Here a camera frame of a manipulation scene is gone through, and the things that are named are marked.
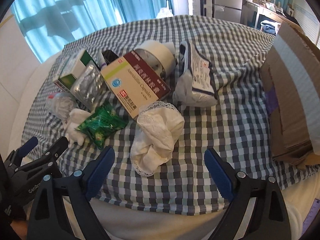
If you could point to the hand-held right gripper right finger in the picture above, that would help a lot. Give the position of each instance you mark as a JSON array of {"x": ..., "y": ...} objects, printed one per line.
[{"x": 220, "y": 177}]

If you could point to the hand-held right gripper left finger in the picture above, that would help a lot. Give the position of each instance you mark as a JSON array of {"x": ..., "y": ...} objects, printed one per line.
[{"x": 100, "y": 172}]

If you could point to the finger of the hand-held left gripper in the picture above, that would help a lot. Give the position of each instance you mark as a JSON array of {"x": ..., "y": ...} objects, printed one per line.
[
  {"x": 28, "y": 145},
  {"x": 56, "y": 150}
]

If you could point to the clear plastic bag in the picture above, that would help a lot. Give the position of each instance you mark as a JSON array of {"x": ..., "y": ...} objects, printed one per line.
[{"x": 61, "y": 105}]

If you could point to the white lace cloth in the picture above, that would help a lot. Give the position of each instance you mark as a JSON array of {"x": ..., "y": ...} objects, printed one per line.
[{"x": 160, "y": 130}]

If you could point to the green and white medicine box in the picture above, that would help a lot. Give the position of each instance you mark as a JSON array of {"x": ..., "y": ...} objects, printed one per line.
[{"x": 72, "y": 72}]

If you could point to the maroon and cream medicine box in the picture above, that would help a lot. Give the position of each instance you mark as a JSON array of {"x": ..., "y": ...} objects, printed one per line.
[{"x": 135, "y": 85}]

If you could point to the cardboard box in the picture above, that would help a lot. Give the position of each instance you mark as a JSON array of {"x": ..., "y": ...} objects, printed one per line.
[{"x": 287, "y": 105}]

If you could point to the white and blue plastic packet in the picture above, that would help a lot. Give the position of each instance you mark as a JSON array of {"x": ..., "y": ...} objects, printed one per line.
[{"x": 197, "y": 80}]

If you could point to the black sunglasses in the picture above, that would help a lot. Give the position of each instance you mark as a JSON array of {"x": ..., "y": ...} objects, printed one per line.
[{"x": 110, "y": 56}]

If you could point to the person's left forearm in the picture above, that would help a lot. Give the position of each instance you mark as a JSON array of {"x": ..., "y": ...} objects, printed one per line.
[{"x": 18, "y": 230}]

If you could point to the checked blanket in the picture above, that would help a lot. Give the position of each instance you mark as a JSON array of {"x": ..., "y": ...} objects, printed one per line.
[{"x": 200, "y": 142}]

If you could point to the green candy packet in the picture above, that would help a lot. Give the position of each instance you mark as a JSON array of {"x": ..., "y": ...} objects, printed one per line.
[{"x": 100, "y": 125}]

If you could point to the silver blister pack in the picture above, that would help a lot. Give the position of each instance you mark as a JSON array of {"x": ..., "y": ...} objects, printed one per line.
[{"x": 87, "y": 87}]

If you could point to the white tube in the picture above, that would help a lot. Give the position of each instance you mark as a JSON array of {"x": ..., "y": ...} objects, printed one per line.
[{"x": 103, "y": 63}]

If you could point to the white tape roll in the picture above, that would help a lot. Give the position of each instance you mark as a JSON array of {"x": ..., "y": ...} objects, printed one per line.
[{"x": 162, "y": 52}]

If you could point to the wide teal curtain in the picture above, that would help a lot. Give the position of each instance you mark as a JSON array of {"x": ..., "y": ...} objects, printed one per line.
[{"x": 75, "y": 5}]

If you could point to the clothes pile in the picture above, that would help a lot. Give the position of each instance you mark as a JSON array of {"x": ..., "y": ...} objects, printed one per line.
[{"x": 268, "y": 26}]

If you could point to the wooden dressing desk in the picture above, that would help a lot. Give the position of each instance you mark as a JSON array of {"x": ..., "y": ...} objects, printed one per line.
[{"x": 270, "y": 12}]

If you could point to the silver fridge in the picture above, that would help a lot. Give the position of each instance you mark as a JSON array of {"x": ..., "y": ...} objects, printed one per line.
[{"x": 227, "y": 5}]

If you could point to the black and white suitcase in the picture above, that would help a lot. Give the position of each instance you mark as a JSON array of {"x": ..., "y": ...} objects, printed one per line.
[{"x": 206, "y": 5}]

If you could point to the clear water jug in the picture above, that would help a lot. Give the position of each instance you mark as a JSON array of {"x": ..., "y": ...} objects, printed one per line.
[{"x": 165, "y": 11}]

